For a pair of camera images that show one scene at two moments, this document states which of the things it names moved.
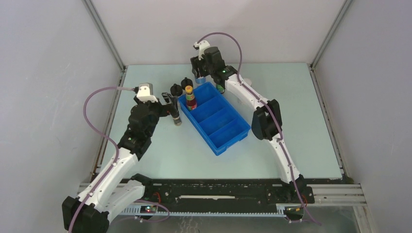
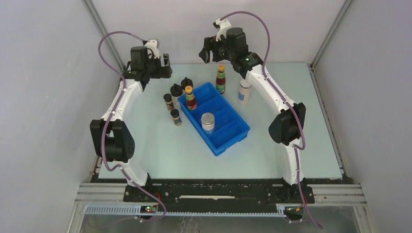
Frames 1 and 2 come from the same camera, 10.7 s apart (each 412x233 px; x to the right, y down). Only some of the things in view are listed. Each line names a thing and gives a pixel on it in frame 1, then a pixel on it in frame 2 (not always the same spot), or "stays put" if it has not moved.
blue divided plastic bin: x=216 y=121 stays put
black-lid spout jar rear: x=186 y=82 stays put
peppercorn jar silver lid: x=200 y=80 -> x=208 y=122
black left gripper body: x=159 y=109 -> x=153 y=67
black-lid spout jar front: x=176 y=90 stays put
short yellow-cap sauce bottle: x=191 y=102 stays put
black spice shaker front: x=177 y=121 stays put
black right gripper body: x=205 y=70 -> x=221 y=51
